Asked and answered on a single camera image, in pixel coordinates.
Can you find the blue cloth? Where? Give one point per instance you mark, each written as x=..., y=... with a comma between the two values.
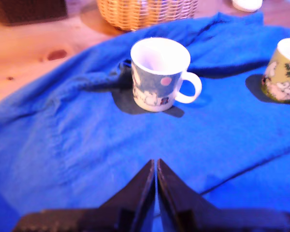
x=87, y=145

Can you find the white insulated bottle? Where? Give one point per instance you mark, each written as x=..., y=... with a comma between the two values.
x=246, y=4

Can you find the green floral print mug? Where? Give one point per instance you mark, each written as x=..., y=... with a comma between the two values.
x=280, y=82

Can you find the blue cartoon print mug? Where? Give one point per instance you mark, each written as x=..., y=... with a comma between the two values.
x=154, y=91

